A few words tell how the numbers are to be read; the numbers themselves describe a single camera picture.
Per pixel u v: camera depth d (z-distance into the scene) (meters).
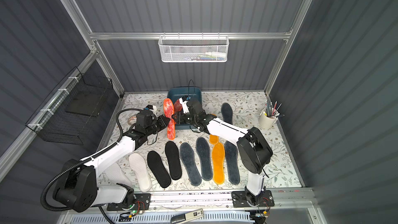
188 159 0.87
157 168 0.83
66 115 0.72
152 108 0.79
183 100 0.78
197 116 0.67
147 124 0.68
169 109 0.86
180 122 0.75
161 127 0.77
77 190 0.41
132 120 1.05
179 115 0.74
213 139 0.94
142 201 0.72
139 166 0.85
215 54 0.86
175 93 1.18
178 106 0.88
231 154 0.89
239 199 0.73
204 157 0.87
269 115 0.96
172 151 0.91
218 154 0.89
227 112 1.09
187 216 0.66
